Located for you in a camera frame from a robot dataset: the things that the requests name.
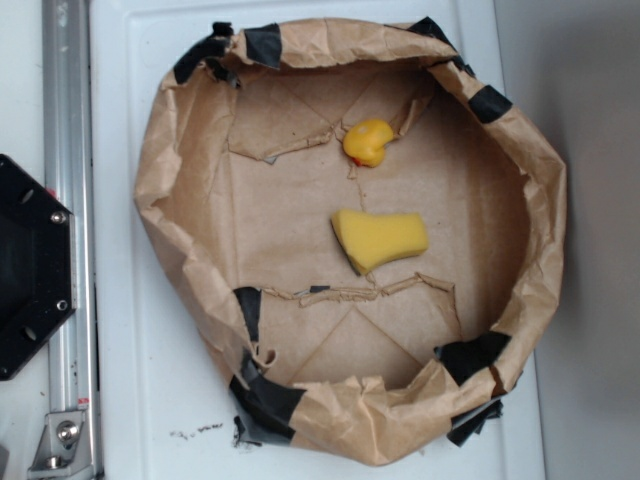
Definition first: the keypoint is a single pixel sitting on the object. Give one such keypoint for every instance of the metal corner bracket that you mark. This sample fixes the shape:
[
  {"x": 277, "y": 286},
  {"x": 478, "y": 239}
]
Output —
[{"x": 62, "y": 442}]

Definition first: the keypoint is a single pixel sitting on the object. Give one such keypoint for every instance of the yellow sponge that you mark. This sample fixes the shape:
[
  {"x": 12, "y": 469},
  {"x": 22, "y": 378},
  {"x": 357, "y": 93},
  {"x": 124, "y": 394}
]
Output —
[{"x": 372, "y": 240}]

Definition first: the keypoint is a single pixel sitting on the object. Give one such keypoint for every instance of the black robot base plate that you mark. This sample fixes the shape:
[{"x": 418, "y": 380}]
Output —
[{"x": 37, "y": 294}]

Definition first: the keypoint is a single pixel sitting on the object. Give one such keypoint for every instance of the yellow rubber duck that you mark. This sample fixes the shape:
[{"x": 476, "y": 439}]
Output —
[{"x": 366, "y": 141}]

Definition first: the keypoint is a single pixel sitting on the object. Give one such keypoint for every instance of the brown paper bag tray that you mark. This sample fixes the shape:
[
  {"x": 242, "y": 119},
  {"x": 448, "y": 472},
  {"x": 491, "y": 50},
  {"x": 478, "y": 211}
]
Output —
[{"x": 242, "y": 167}]

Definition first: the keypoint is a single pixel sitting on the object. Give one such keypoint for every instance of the aluminium extrusion rail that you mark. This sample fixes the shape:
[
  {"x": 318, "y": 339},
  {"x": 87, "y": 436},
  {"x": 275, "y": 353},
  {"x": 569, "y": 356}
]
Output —
[{"x": 73, "y": 349}]

